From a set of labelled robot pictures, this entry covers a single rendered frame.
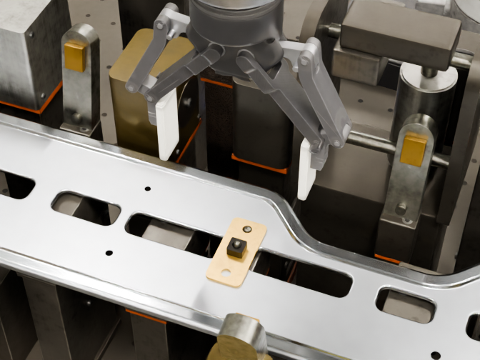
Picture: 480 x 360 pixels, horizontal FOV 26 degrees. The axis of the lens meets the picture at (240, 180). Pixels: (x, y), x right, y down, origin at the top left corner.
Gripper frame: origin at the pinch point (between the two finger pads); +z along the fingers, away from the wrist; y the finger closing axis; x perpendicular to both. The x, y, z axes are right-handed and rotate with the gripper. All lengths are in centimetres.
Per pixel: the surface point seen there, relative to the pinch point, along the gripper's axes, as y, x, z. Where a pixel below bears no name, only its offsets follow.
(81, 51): 23.0, -12.7, 4.2
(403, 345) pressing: -18.7, 4.8, 13.4
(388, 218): -13.1, -10.7, 14.5
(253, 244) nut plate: -1.3, -1.3, 13.2
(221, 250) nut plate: 1.4, 0.5, 13.2
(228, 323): -5.1, 14.9, 3.4
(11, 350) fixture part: 27.3, 5.8, 38.3
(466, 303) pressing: -23.2, -2.1, 13.4
